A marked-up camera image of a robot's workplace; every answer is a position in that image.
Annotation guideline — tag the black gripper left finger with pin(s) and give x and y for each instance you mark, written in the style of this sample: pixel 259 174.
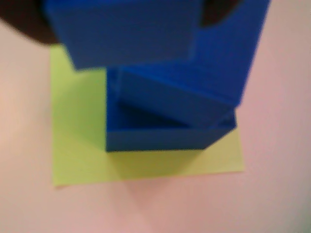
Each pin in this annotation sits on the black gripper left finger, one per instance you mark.
pixel 24 19

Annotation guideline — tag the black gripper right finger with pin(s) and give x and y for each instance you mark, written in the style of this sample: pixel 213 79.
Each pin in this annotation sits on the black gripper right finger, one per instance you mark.
pixel 216 12

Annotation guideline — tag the large blue cube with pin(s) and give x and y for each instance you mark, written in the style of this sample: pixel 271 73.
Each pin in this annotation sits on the large blue cube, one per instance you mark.
pixel 218 72

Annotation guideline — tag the small blue cube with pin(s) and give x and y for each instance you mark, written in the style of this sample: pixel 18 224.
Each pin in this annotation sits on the small blue cube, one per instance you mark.
pixel 126 31

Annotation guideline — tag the largest blue cube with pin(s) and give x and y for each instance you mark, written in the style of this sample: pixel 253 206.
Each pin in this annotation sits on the largest blue cube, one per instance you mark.
pixel 155 140

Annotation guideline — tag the green paper square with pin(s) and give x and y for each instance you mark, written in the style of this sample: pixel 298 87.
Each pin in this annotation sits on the green paper square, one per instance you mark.
pixel 77 145

